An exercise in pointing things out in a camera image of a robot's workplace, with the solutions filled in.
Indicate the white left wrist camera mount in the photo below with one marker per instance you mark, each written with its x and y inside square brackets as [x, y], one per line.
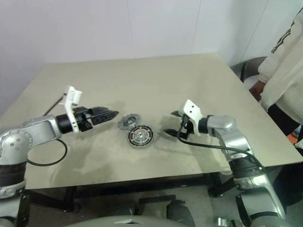
[71, 113]

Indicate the silver metal fitting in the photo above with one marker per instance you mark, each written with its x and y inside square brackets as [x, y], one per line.
[226, 222]

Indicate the grey motor stator housing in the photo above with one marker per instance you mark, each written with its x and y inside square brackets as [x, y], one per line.
[142, 147]

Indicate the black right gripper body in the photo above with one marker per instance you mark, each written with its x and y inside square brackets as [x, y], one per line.
[186, 124]

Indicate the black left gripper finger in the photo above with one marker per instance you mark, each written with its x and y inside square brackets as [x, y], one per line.
[100, 109]
[104, 117]

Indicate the black table frame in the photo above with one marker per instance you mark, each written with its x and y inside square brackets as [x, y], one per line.
[118, 186]

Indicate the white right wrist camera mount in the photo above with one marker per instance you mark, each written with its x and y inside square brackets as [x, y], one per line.
[191, 110]

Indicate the black folding chair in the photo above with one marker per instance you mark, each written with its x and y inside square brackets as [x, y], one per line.
[251, 66]

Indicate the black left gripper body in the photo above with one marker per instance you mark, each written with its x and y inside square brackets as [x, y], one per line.
[81, 118]

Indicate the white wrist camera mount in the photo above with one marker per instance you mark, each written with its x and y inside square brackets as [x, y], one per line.
[191, 110]
[71, 113]

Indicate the dark rounded shape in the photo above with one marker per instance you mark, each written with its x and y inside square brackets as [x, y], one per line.
[180, 212]

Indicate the person in cream jacket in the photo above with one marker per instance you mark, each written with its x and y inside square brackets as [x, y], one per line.
[284, 71]

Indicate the bystander's bare hand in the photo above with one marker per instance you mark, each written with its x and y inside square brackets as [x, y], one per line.
[258, 88]

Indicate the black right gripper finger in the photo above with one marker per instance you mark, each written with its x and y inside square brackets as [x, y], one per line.
[176, 113]
[172, 132]

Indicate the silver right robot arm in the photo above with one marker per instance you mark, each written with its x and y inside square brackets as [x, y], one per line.
[225, 125]

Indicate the orange case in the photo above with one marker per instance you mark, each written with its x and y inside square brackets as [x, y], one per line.
[292, 138]

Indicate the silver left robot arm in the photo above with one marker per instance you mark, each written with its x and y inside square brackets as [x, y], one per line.
[35, 130]

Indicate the grey rounded torso shell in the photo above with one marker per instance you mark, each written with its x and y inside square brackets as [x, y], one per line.
[118, 221]

